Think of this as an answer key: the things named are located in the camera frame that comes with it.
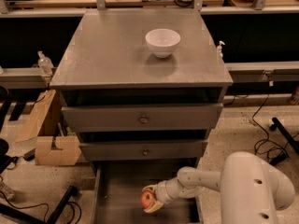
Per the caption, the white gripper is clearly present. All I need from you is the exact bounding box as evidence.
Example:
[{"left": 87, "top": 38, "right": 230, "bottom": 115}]
[{"left": 142, "top": 181, "right": 174, "bottom": 213}]

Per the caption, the red apple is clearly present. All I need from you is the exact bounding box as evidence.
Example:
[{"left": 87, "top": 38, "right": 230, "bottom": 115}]
[{"left": 140, "top": 190, "right": 155, "bottom": 209}]

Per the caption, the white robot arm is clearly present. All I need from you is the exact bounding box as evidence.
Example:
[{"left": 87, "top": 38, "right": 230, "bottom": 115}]
[{"left": 140, "top": 152, "right": 295, "bottom": 224}]

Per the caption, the grey bottom drawer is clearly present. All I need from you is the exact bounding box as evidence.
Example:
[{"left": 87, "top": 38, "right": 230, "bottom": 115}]
[{"left": 91, "top": 159, "right": 204, "bottom": 224}]

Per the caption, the grey drawer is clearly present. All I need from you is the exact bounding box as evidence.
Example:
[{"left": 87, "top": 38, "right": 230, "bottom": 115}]
[
  {"left": 91, "top": 159, "right": 204, "bottom": 224},
  {"left": 79, "top": 140, "right": 207, "bottom": 161},
  {"left": 62, "top": 104, "right": 222, "bottom": 133}
]

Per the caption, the grey middle drawer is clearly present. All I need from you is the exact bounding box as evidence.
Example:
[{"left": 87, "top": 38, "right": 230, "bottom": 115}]
[{"left": 79, "top": 140, "right": 207, "bottom": 161}]

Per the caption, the grey top drawer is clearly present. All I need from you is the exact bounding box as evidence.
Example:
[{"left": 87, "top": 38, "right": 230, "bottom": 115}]
[{"left": 62, "top": 104, "right": 222, "bottom": 133}]

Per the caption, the grey drawer cabinet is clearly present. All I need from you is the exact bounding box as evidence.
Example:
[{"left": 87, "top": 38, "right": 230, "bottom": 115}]
[{"left": 50, "top": 8, "right": 234, "bottom": 170}]

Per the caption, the black stand leg left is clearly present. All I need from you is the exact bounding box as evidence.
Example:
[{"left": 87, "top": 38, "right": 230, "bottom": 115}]
[{"left": 0, "top": 186, "right": 78, "bottom": 224}]

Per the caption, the black stand leg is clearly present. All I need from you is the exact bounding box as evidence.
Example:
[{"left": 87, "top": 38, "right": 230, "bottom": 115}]
[
  {"left": 272, "top": 118, "right": 299, "bottom": 155},
  {"left": 0, "top": 186, "right": 78, "bottom": 224}
]

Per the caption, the brown cardboard box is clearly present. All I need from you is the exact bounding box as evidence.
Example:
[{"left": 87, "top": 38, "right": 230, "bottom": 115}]
[{"left": 35, "top": 136, "right": 81, "bottom": 166}]

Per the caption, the black stand leg right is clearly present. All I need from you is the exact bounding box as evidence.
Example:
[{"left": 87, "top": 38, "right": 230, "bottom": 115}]
[{"left": 272, "top": 118, "right": 299, "bottom": 155}]

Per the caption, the white ceramic bowl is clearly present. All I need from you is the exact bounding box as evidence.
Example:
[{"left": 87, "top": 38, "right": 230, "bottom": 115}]
[{"left": 145, "top": 29, "right": 180, "bottom": 58}]

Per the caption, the white pump bottle right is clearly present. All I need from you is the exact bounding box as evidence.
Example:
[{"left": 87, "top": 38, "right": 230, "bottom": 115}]
[{"left": 216, "top": 40, "right": 225, "bottom": 58}]

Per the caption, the black chair left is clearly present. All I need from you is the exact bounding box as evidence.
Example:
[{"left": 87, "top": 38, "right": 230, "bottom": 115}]
[{"left": 0, "top": 86, "right": 18, "bottom": 174}]

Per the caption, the clear pump bottle left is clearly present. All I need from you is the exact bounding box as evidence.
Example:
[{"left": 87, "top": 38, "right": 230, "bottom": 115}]
[{"left": 37, "top": 51, "right": 54, "bottom": 75}]

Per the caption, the black floor cable left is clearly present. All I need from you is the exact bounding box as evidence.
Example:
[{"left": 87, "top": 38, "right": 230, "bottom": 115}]
[{"left": 0, "top": 189, "right": 82, "bottom": 224}]

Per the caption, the black cable with adapter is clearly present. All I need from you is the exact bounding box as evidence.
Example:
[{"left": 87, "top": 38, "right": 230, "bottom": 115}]
[{"left": 251, "top": 75, "right": 291, "bottom": 167}]

